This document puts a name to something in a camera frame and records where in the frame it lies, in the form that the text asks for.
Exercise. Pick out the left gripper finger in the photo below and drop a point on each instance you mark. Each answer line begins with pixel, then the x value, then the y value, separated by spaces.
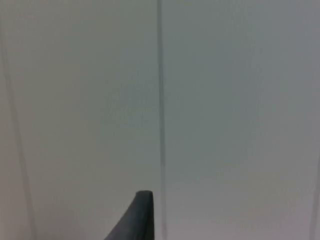
pixel 140 220

